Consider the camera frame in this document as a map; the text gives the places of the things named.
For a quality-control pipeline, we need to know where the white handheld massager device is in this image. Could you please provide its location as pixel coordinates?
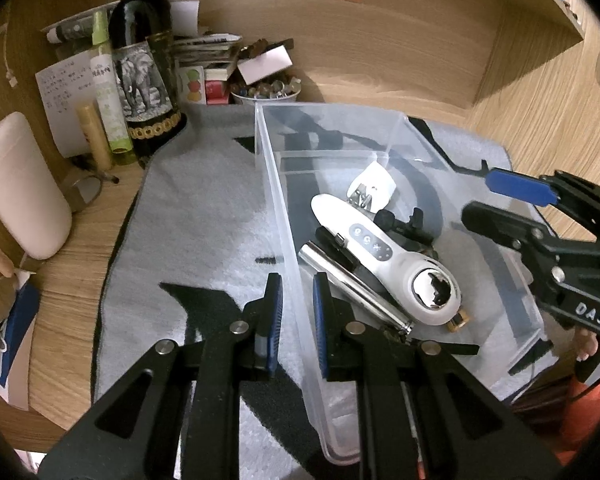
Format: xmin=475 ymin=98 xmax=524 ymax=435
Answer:
xmin=311 ymin=194 xmax=462 ymax=326

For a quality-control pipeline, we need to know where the silver metal cylinder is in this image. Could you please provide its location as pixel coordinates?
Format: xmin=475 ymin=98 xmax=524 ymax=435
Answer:
xmin=299 ymin=242 xmax=414 ymax=336

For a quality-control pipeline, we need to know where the white plug adapter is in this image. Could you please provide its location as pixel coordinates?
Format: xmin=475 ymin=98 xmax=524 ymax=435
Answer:
xmin=347 ymin=162 xmax=396 ymax=214

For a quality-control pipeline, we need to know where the dark wine bottle elephant label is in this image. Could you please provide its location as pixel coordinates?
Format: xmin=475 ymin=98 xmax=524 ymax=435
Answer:
xmin=109 ymin=0 xmax=186 ymax=166

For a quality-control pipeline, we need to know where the small white box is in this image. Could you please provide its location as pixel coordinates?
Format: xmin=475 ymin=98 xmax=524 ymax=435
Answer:
xmin=237 ymin=46 xmax=292 ymax=84

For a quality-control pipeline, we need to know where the grey mat with black letters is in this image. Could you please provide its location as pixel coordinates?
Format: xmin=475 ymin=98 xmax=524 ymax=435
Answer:
xmin=92 ymin=105 xmax=553 ymax=479

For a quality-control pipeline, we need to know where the white handwritten note paper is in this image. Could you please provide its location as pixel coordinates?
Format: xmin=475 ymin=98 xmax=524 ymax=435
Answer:
xmin=35 ymin=51 xmax=95 ymax=158

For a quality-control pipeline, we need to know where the card with coloured circles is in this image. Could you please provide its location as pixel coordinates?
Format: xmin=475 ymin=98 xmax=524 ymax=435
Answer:
xmin=178 ymin=65 xmax=207 ymax=105

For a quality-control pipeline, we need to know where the clear plastic storage bin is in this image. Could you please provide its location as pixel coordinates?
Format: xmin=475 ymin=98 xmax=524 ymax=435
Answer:
xmin=254 ymin=103 xmax=543 ymax=466

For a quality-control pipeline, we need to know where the green white spray bottle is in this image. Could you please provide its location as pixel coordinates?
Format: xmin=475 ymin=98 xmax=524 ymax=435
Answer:
xmin=90 ymin=9 xmax=133 ymax=158

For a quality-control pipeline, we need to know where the right hand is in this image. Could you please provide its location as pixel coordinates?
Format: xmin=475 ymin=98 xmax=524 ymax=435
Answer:
xmin=573 ymin=327 xmax=598 ymax=362

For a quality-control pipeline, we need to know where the black clip mount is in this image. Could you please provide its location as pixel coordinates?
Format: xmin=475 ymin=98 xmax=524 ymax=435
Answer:
xmin=374 ymin=207 xmax=438 ymax=258

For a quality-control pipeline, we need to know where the orange jacket sleeve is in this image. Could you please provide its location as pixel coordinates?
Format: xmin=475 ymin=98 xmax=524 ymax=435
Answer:
xmin=553 ymin=378 xmax=600 ymax=466

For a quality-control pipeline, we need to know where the white bowl of stones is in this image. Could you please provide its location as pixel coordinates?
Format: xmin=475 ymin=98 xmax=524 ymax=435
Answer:
xmin=230 ymin=76 xmax=302 ymax=105

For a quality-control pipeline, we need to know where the beige cylindrical tube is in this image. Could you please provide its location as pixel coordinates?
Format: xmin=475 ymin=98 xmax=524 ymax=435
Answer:
xmin=76 ymin=103 xmax=114 ymax=171

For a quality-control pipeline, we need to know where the stack of books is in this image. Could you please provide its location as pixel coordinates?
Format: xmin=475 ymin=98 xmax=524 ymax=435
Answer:
xmin=172 ymin=34 xmax=242 ymax=81

